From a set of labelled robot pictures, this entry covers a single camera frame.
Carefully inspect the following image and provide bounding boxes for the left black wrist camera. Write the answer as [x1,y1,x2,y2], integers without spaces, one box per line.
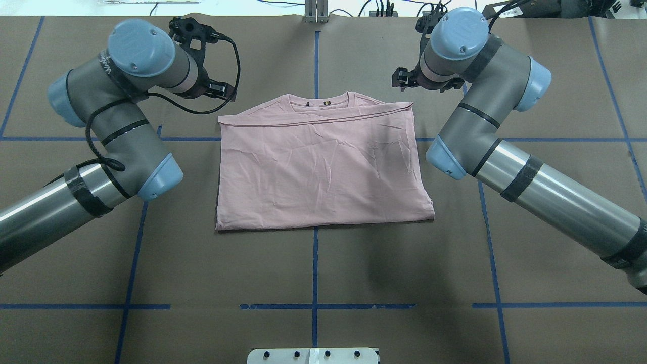
[168,18,223,53]

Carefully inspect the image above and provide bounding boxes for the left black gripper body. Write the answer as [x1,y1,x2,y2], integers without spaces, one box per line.
[187,68,225,99]

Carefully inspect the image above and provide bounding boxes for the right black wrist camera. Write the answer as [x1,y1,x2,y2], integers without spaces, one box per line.
[414,10,447,38]

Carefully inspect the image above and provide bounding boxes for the black box with label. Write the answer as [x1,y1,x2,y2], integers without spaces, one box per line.
[482,1,562,19]

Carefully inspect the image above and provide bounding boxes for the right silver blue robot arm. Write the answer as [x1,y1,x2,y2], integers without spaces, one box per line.
[393,7,645,294]

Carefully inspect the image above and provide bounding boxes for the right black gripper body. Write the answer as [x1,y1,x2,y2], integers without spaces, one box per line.
[407,69,463,93]

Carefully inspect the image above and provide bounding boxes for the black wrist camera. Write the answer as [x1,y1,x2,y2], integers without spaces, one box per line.
[414,10,447,38]
[168,18,223,53]

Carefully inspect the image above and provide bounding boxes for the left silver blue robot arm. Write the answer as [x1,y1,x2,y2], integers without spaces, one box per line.
[1,18,238,272]

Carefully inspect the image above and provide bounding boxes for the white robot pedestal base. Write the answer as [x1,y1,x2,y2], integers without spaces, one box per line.
[247,347,381,363]

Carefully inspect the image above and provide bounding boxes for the pink Snoopy t-shirt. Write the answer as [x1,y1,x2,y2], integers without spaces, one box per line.
[215,92,435,231]

